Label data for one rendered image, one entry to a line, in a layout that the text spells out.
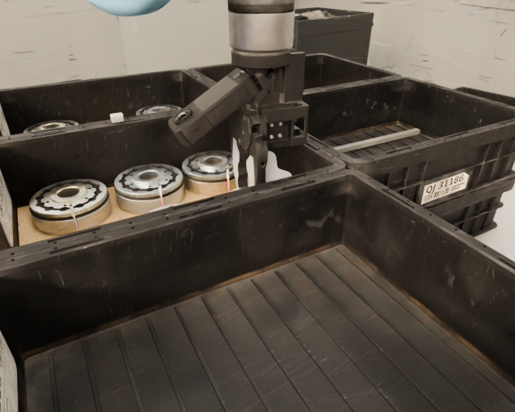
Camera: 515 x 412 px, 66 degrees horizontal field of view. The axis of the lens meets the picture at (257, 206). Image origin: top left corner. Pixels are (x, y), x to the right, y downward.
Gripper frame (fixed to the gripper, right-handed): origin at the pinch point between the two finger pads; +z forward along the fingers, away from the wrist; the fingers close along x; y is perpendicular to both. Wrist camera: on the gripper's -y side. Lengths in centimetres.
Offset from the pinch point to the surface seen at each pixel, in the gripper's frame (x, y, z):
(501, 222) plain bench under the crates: -4, 52, 15
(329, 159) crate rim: -7.5, 8.3, -7.9
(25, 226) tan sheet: 8.1, -29.6, 2.1
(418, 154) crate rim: -9.1, 21.3, -6.9
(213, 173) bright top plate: 7.9, -2.4, -0.9
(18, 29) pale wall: 324, -58, 14
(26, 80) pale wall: 322, -63, 51
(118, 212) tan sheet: 7.1, -17.3, 2.1
